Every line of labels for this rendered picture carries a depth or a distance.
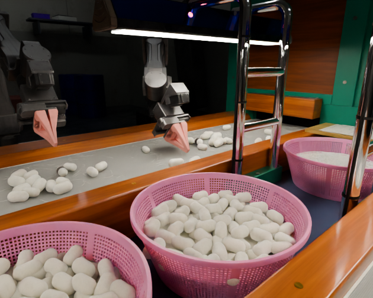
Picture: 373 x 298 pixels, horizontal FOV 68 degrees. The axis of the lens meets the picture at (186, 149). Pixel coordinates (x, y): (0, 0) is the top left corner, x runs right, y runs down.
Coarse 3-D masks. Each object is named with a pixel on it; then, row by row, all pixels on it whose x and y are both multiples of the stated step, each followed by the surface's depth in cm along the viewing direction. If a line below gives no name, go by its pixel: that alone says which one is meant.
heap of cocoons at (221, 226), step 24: (168, 216) 45; (192, 216) 48; (216, 216) 44; (240, 216) 44; (264, 216) 44; (168, 240) 39; (192, 240) 40; (216, 240) 40; (240, 240) 38; (264, 240) 38; (288, 240) 39
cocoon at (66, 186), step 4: (56, 184) 52; (60, 184) 52; (64, 184) 52; (68, 184) 53; (56, 188) 51; (60, 188) 52; (64, 188) 52; (68, 188) 53; (56, 192) 51; (60, 192) 52; (64, 192) 52
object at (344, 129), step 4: (336, 124) 95; (324, 128) 89; (328, 128) 89; (332, 128) 89; (336, 128) 89; (340, 128) 89; (344, 128) 89; (348, 128) 89; (352, 128) 89; (332, 132) 84; (336, 132) 84; (340, 132) 84; (344, 132) 84; (348, 132) 84; (352, 132) 84; (372, 132) 84; (372, 136) 79
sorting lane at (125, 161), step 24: (144, 144) 85; (168, 144) 85; (192, 144) 85; (24, 168) 66; (48, 168) 66; (120, 168) 66; (144, 168) 66; (0, 192) 53; (48, 192) 53; (72, 192) 53
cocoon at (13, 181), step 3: (9, 177) 55; (12, 177) 55; (15, 177) 55; (18, 177) 55; (21, 177) 55; (9, 180) 55; (12, 180) 55; (15, 180) 54; (18, 180) 54; (21, 180) 55; (24, 180) 55; (9, 183) 55; (12, 183) 55; (15, 183) 54; (18, 183) 54; (21, 183) 55
